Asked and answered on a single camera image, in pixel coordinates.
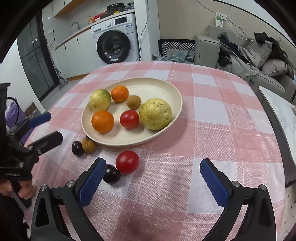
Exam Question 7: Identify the dark purple plum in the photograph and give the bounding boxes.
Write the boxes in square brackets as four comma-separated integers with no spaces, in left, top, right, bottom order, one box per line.
[71,141,85,157]
[103,164,121,185]

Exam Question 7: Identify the pile of clothes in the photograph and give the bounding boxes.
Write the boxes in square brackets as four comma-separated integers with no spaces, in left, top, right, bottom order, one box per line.
[218,33,261,83]

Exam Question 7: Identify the large yellow-green guava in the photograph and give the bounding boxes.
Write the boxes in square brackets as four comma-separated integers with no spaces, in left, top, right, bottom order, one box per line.
[139,98,173,131]

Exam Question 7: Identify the red tomato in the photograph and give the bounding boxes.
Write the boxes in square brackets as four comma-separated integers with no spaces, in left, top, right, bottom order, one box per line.
[115,151,139,175]
[120,110,139,130]

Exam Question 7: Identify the grey cushion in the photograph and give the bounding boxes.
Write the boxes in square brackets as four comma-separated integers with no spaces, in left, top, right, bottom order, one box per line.
[261,59,289,77]

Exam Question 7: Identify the grey sofa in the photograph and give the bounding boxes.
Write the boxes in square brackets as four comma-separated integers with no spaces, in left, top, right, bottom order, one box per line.
[195,25,295,103]

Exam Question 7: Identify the small brown longan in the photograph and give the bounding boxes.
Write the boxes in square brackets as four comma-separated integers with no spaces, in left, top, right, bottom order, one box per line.
[126,95,142,110]

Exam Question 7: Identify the black glass door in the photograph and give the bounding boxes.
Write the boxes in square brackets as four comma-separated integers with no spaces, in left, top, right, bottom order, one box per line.
[17,12,58,101]

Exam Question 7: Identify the pink checkered tablecloth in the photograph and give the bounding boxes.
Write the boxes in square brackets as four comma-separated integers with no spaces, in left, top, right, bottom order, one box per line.
[28,61,285,240]

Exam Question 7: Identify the white marble side table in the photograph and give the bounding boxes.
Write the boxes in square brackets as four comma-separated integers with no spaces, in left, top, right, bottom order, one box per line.
[259,86,295,166]

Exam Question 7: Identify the orange mandarin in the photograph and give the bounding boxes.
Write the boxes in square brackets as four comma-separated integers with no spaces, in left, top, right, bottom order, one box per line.
[111,85,129,103]
[91,110,114,133]

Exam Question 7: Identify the small yellow-green guava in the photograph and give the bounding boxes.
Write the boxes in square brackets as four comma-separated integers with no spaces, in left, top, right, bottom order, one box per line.
[89,89,111,111]

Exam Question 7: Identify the person's left hand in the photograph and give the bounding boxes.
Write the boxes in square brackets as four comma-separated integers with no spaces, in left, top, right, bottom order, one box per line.
[0,178,35,200]

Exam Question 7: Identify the cream round plate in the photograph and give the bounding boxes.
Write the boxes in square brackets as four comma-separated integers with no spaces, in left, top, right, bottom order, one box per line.
[81,77,183,147]

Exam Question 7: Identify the white washing machine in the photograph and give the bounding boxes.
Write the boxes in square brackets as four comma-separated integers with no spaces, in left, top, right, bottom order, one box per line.
[91,12,139,66]

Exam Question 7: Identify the black rice cooker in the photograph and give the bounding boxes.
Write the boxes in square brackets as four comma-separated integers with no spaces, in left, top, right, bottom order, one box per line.
[106,3,125,15]

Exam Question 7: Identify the brown longan with stem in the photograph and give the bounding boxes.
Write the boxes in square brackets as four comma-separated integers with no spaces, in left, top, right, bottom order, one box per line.
[82,137,97,154]

